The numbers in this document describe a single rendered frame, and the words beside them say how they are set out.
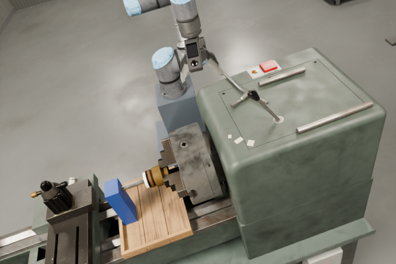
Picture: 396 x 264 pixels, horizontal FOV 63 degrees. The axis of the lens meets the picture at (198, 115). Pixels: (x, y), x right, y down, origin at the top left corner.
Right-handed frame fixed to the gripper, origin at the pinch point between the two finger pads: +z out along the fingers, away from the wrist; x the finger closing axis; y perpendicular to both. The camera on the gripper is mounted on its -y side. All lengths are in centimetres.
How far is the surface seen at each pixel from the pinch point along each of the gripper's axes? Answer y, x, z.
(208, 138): -8.5, 2.8, 22.0
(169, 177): -17.6, 20.8, 30.6
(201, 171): -22.5, 6.6, 23.8
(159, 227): -26, 31, 52
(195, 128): -6.2, 7.0, 17.5
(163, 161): -11.6, 22.6, 27.5
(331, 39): 222, -126, 142
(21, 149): 135, 217, 142
